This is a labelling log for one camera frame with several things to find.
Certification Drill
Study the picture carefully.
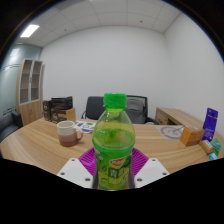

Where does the black leather sofa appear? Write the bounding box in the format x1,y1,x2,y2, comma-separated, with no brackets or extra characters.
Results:
0,110,24,144

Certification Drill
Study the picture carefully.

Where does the black printed box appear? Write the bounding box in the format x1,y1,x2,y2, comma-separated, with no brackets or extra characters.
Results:
50,95,74,111

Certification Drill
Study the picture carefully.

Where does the black office chair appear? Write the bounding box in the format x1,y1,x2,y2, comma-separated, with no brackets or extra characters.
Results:
81,96,106,121

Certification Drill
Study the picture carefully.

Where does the dark box with tan side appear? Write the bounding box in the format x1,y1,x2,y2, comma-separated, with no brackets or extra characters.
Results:
50,107,77,125

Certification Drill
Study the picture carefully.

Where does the small green box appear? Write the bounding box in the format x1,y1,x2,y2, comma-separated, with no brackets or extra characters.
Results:
209,137,222,157

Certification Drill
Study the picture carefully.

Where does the grey mesh office chair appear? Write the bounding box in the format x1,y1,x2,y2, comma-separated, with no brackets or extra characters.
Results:
123,95,160,126

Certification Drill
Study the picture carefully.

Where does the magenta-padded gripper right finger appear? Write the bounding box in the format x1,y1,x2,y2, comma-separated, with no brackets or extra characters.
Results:
128,147,170,190

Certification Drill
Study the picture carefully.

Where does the wooden shelf cabinet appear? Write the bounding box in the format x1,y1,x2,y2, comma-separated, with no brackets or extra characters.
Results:
15,58,46,127

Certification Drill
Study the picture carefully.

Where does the small beige box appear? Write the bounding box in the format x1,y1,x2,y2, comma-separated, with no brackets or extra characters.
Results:
199,139,214,155

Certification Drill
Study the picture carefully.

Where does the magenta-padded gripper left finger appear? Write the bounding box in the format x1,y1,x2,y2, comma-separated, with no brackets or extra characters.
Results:
56,147,98,190

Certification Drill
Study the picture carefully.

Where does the rectangular ceiling light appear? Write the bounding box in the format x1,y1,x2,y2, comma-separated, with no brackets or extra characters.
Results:
19,24,40,39

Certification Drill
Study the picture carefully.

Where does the purple standing box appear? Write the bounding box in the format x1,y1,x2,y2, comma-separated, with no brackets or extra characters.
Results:
201,107,219,142

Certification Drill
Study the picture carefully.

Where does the printed sticker sheet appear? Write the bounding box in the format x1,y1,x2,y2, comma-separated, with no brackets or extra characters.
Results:
73,120,98,134

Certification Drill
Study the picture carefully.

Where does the small dark brown box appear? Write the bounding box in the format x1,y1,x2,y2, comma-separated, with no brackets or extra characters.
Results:
42,99,53,122

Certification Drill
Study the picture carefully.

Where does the green drink bottle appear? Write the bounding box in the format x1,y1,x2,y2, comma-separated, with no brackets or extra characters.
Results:
91,92,137,192

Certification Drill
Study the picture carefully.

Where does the wooden side cabinet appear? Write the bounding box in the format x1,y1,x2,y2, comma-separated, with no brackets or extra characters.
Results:
154,106,201,129

